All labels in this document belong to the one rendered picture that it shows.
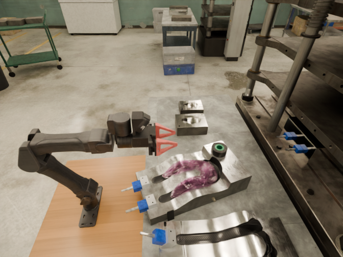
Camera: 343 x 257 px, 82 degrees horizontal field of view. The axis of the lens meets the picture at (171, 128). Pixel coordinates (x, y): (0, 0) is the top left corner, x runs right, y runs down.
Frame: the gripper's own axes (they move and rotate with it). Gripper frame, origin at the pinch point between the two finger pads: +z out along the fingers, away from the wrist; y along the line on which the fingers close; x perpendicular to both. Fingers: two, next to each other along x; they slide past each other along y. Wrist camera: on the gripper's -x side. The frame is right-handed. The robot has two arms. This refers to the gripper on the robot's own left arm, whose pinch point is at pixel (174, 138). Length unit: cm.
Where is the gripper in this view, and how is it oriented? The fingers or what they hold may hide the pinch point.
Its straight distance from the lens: 70.8
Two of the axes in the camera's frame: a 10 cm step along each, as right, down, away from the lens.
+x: -0.5, 7.7, 6.3
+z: 9.9, -0.3, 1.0
